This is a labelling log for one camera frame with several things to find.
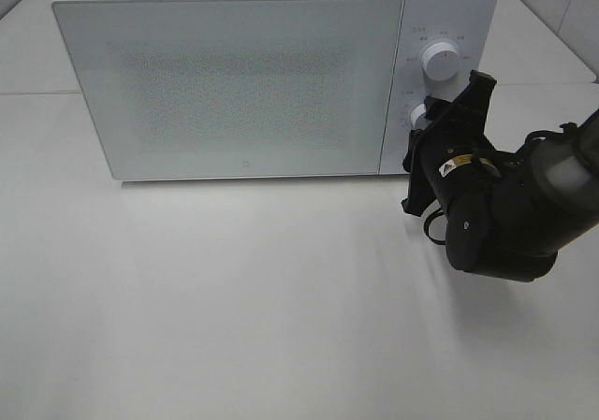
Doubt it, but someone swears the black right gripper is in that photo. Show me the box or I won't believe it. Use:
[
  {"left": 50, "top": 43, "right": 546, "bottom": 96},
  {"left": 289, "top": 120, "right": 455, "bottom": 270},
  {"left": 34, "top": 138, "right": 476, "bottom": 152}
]
[{"left": 402, "top": 95, "right": 493, "bottom": 216}]

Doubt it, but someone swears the white timer knob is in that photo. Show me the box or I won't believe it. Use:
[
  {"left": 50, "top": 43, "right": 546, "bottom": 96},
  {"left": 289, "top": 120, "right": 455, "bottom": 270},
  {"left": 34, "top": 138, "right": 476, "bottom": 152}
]
[{"left": 409, "top": 103, "right": 427, "bottom": 130}]

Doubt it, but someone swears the white microwave door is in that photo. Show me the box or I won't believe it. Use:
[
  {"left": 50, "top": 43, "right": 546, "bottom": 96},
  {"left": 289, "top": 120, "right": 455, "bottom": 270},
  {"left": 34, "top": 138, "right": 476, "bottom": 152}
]
[{"left": 53, "top": 0, "right": 402, "bottom": 181}]

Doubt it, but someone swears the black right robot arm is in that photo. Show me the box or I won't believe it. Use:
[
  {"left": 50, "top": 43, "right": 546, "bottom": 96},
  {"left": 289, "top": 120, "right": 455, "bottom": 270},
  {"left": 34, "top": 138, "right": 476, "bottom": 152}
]
[{"left": 402, "top": 97, "right": 598, "bottom": 282}]

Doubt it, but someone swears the upper white power knob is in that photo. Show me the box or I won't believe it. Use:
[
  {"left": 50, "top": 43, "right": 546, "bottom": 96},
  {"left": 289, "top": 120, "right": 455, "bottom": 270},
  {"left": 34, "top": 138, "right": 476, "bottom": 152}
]
[{"left": 420, "top": 40, "right": 460, "bottom": 81}]

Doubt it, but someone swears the white microwave oven body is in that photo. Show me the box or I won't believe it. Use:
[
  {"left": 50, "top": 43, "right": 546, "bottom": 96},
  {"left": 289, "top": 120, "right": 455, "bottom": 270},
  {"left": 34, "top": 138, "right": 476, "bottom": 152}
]
[{"left": 50, "top": 0, "right": 498, "bottom": 189}]

